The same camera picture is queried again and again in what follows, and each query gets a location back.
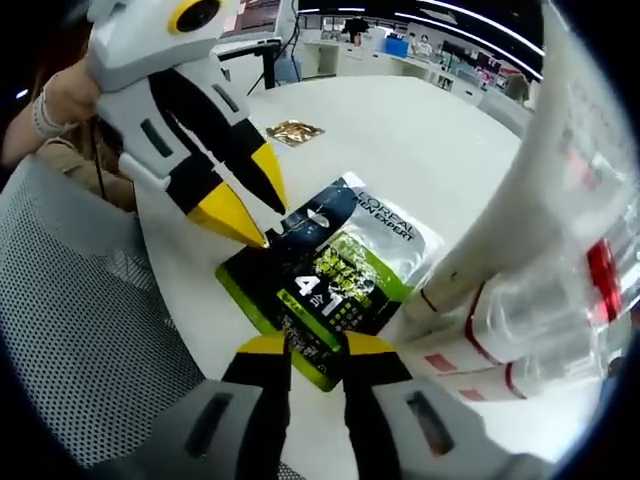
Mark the green black skincare sachet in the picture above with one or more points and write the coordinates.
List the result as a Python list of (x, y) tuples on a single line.
[(300, 300)]

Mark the white counter cabinets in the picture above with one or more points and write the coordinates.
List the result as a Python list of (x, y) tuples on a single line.
[(360, 57)]

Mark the white stand desk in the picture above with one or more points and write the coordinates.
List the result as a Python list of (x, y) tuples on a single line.
[(250, 50)]

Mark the ceiling light strip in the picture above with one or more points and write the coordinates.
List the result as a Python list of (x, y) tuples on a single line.
[(485, 22)]

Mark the blue water jug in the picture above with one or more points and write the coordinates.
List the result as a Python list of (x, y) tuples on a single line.
[(289, 67)]

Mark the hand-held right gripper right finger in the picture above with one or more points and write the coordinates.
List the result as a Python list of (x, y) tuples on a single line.
[(375, 385)]

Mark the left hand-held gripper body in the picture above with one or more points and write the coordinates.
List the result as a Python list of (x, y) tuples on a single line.
[(140, 40)]

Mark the white wristwatch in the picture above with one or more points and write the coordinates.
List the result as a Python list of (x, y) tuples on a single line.
[(47, 112)]

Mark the person's left hand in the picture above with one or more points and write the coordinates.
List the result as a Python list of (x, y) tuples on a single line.
[(75, 92)]

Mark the computer monitor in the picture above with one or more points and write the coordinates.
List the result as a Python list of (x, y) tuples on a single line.
[(260, 15)]

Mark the gold skincare sachet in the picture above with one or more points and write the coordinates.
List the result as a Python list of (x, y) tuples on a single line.
[(295, 132)]

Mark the white office chair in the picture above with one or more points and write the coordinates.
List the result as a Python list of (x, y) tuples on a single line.
[(502, 112)]

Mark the white mesh chair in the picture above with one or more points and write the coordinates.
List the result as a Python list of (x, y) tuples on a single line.
[(75, 310)]

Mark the blue storage box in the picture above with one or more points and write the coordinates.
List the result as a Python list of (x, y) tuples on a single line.
[(397, 46)]

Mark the red collar skincare bottle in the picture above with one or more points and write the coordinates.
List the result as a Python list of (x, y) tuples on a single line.
[(605, 280)]

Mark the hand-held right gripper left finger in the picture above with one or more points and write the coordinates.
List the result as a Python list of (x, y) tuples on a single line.
[(260, 380)]

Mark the white skincare tube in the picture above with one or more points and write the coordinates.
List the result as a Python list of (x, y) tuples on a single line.
[(500, 190)]

